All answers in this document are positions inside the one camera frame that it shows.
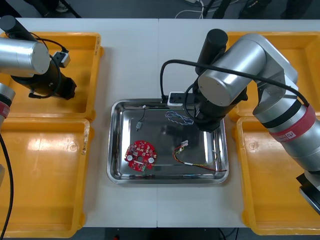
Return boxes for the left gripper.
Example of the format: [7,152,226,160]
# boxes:
[58,75,77,101]

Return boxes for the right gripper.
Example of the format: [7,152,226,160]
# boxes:
[195,115,225,134]

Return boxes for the blue-white twisted wire harness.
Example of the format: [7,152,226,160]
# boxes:
[164,110,195,126]

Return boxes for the red-yellow wire harness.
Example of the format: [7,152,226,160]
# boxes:
[173,140,228,173]

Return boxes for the small metal solenoid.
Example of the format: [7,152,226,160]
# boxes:
[135,104,148,133]

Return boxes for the round red circuit board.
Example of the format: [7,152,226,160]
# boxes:
[124,139,160,174]

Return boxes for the yellow-orange plastic bin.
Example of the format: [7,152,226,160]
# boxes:
[0,117,95,239]
[225,31,320,122]
[0,31,105,122]
[231,116,320,237]

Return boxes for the steel tray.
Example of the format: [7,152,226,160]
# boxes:
[106,98,230,186]

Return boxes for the person's foot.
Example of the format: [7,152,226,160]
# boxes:
[55,0,69,13]

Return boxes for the black stand legs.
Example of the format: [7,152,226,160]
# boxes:
[203,0,232,20]

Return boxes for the white floor cable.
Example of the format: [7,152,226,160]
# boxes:
[174,0,205,20]

